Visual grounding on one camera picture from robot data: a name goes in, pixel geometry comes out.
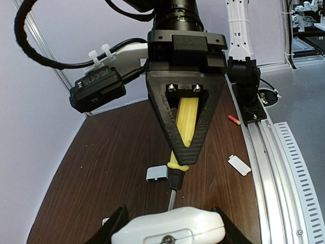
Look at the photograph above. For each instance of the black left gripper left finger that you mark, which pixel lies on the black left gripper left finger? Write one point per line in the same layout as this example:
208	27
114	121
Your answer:
116	222

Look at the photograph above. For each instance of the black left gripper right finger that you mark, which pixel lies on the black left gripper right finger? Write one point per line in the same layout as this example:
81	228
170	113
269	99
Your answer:
232	233

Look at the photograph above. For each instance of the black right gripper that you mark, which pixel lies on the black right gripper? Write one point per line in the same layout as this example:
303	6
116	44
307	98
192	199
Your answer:
186	50

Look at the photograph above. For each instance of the small white remote control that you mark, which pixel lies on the small white remote control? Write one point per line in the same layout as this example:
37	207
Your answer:
180	225

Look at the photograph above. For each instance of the small white battery cover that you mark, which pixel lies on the small white battery cover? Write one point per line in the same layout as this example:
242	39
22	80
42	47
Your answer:
239	165

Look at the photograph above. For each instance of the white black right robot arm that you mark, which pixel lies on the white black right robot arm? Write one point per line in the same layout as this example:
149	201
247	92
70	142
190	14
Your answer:
177	15

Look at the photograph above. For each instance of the aluminium front rail frame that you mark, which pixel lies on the aluminium front rail frame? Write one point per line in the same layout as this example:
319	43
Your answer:
287	204

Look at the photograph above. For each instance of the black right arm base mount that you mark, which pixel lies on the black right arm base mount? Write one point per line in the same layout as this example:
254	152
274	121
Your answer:
244	75

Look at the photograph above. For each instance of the right aluminium corner post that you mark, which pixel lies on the right aluminium corner post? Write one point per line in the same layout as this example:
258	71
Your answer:
21	40

